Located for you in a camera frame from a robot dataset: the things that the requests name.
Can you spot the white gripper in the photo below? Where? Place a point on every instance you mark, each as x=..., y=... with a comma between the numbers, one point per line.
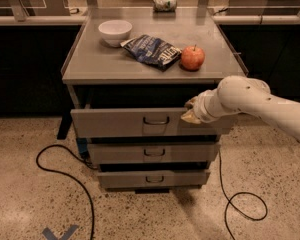
x=200, y=109

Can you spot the grey top drawer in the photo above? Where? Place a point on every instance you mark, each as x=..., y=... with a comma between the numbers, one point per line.
x=141, y=122

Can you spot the grey drawer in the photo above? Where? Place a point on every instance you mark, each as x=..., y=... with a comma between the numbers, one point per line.
x=152, y=153
x=152, y=179
x=141, y=122

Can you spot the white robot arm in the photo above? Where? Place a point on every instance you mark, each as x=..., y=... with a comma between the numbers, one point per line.
x=237, y=94

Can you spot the grey metal drawer cabinet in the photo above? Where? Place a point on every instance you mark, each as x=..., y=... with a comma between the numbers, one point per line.
x=101, y=77

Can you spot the grey middle drawer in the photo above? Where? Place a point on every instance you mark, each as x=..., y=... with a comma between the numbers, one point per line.
x=152, y=153

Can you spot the grey bottom drawer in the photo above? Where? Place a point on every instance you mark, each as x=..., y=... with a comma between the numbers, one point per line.
x=152, y=179

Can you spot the red apple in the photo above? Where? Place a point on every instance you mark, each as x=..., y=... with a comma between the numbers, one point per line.
x=192, y=58

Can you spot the blue chip bag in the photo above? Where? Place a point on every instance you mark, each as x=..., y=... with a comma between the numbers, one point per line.
x=152, y=51

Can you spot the white ceramic bowl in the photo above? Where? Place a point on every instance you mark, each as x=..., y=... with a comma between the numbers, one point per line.
x=114, y=32

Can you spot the blue box beside cabinet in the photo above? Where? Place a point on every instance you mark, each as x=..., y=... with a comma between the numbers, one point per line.
x=82, y=147

